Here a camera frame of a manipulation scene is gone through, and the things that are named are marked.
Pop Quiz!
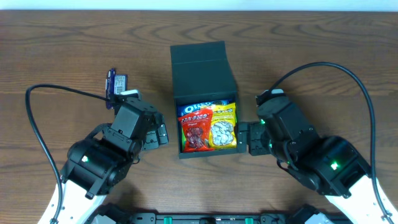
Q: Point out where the black cable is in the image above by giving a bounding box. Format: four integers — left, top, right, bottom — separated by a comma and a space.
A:
269, 61, 392, 224
25, 83, 109, 224

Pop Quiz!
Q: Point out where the green Haribo worms bag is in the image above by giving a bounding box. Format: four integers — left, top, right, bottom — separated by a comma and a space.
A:
180, 126, 186, 152

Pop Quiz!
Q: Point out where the red snack bag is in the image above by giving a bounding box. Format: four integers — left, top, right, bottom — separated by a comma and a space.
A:
178, 108, 215, 152

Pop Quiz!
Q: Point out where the small blue barcode box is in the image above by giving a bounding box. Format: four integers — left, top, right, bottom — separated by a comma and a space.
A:
114, 75, 127, 95

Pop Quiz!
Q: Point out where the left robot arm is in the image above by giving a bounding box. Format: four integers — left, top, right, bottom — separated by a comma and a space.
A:
39, 97, 169, 223

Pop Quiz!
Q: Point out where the black left cable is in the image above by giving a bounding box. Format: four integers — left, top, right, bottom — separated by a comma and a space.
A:
25, 83, 109, 224

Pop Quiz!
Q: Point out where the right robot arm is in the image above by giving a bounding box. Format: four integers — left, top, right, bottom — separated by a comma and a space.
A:
238, 94, 397, 223

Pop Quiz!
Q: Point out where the dark blue snack wrapper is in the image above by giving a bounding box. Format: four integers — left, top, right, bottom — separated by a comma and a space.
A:
105, 68, 116, 110

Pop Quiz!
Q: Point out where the black right cable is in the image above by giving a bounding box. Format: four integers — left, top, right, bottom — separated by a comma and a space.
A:
269, 61, 392, 224

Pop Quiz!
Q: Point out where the dark green open box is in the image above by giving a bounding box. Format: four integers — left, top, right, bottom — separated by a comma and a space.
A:
169, 40, 248, 160

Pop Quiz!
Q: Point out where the blue Oreo cookie pack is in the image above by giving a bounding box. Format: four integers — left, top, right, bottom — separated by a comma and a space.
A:
177, 100, 233, 117

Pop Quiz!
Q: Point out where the yellow seed snack bag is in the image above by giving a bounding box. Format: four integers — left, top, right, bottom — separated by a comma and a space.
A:
209, 103, 237, 150

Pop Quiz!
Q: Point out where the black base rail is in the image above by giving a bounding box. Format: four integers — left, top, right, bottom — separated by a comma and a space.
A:
93, 212, 352, 224

